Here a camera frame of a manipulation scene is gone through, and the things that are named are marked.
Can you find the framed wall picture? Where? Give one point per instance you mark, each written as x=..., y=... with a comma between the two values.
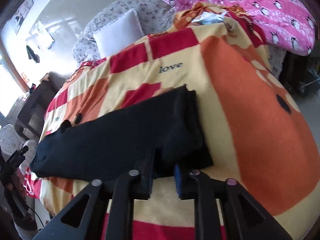
x=21, y=14

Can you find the dark wooden desk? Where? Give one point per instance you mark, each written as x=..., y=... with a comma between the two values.
x=30, y=119

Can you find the floral quilt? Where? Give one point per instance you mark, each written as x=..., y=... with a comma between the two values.
x=155, y=16

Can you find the black pants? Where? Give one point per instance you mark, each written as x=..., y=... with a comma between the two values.
x=167, y=125

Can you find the left hand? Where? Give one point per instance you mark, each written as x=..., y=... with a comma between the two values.
x=15, y=186

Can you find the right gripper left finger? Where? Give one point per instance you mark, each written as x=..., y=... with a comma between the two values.
x=104, y=210

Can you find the white chair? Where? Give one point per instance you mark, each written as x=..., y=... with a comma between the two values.
x=10, y=141

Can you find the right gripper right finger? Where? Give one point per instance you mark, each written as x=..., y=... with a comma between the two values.
x=225, y=209

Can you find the orange yellow red blanket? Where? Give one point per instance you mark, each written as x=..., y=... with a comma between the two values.
x=253, y=128

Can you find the white square pillow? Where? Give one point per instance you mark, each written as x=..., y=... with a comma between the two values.
x=118, y=34

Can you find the wall calendar poster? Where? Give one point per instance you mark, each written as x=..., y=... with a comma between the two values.
x=43, y=38

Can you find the dark hanging cloth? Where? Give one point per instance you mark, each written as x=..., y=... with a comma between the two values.
x=32, y=55

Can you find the pink penguin quilt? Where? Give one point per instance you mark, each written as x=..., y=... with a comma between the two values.
x=286, y=23

